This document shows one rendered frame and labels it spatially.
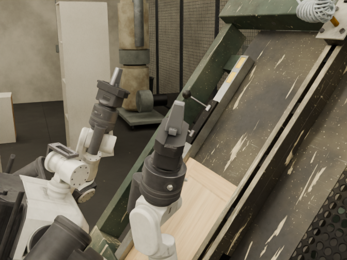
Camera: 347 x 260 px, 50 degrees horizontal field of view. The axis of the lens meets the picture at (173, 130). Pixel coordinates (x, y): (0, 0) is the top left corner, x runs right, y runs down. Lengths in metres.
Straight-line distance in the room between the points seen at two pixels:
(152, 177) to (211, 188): 0.60
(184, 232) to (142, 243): 0.52
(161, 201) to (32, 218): 0.33
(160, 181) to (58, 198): 0.39
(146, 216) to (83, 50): 4.33
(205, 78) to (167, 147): 1.08
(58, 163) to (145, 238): 0.35
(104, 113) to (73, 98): 3.82
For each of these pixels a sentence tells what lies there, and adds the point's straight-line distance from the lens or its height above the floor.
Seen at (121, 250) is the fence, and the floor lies 0.93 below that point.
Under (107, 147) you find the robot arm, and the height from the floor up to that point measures 1.38.
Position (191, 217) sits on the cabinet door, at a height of 1.14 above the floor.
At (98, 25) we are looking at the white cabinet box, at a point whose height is 1.77.
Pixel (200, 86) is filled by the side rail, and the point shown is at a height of 1.51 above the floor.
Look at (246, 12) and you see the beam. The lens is 1.65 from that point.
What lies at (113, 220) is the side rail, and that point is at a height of 0.94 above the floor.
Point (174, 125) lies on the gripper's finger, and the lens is 0.71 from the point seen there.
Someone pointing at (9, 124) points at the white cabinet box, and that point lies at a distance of 6.32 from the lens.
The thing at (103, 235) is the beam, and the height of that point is 0.91.
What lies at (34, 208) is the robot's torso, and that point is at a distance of 0.96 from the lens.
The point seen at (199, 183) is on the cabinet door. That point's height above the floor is 1.23.
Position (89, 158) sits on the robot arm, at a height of 1.32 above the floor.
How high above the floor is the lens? 1.78
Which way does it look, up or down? 16 degrees down
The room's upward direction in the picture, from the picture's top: straight up
